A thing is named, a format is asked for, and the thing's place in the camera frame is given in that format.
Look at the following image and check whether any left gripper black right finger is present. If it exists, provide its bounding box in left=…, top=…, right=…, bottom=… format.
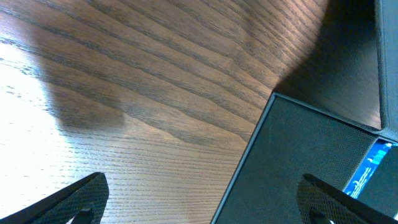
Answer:
left=297, top=174, right=397, bottom=224

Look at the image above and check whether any blue snack bar wrapper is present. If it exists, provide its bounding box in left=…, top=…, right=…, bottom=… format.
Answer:
left=343, top=139, right=394, bottom=199

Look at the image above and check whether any black gift box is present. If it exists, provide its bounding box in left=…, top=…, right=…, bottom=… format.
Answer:
left=211, top=1, right=397, bottom=223

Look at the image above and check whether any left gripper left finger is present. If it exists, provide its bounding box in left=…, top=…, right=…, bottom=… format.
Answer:
left=1, top=172, right=109, bottom=224

